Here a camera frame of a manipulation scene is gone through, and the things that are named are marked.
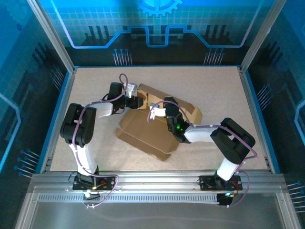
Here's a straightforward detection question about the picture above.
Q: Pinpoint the right aluminium frame post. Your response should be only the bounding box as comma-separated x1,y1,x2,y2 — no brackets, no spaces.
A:
239,0,288,73

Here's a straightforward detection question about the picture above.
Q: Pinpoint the brown cardboard box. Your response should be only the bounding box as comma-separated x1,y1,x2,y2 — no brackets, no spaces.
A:
116,83,204,162

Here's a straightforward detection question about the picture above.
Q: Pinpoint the blue gear print panel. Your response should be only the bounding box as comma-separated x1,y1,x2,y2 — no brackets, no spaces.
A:
38,0,269,67

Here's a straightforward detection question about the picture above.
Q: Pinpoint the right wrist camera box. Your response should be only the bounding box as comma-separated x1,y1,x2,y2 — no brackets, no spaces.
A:
149,103,166,120

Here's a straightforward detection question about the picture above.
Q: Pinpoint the aluminium frame post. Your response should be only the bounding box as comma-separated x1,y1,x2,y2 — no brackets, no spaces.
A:
26,0,76,73
239,0,288,73

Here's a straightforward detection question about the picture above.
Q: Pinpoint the left aluminium frame post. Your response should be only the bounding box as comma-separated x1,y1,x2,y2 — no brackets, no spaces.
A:
26,0,76,73

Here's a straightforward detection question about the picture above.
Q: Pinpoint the grey metal tray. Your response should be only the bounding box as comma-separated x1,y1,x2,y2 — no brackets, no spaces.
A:
14,190,301,229

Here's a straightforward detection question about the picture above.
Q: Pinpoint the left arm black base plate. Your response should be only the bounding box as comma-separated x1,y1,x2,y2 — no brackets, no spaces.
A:
72,175,118,191

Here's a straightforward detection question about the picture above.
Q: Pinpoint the aluminium mounting rail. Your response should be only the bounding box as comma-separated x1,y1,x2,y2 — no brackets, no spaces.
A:
28,169,288,193

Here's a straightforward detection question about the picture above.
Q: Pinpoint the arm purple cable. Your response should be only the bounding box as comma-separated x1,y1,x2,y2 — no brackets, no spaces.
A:
71,73,119,209
147,101,259,208

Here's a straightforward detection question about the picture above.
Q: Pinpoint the black connector box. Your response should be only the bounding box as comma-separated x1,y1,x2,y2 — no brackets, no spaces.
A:
216,193,234,207

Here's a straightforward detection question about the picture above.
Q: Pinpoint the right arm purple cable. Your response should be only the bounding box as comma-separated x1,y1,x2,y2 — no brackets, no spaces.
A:
147,101,259,208

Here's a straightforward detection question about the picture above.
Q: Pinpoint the right aluminium table rail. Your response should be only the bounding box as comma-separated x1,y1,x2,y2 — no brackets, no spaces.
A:
237,66,275,173

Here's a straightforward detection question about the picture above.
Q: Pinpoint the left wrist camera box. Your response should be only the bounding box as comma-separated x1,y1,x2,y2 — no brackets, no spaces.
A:
123,83,139,97

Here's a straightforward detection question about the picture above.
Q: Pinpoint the left blue enclosure panel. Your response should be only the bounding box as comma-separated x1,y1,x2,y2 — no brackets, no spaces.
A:
0,0,72,215

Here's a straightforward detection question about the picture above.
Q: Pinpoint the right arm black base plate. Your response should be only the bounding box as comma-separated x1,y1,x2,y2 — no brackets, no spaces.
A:
198,175,243,191

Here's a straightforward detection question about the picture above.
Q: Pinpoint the aluminium table rail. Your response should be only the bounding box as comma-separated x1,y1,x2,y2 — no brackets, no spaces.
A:
40,67,77,174
237,66,275,173

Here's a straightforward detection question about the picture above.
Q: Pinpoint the left aluminium table rail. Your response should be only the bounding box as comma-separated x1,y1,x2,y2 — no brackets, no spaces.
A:
40,67,77,174

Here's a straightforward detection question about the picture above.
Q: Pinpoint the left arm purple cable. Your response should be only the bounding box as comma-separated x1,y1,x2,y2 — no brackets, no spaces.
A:
71,73,119,209

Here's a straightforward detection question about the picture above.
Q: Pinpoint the blue enclosure panel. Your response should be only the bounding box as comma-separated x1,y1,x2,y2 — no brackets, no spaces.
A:
243,0,305,215
0,0,72,215

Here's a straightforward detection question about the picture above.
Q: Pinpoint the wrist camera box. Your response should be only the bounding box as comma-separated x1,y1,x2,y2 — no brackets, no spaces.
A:
149,103,166,120
123,83,139,97

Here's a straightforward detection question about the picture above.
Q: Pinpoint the right blue enclosure panel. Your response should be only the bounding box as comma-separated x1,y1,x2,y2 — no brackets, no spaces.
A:
243,0,305,215

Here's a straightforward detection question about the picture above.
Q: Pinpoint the slotted cable duct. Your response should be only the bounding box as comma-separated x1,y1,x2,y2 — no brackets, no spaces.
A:
37,194,220,204

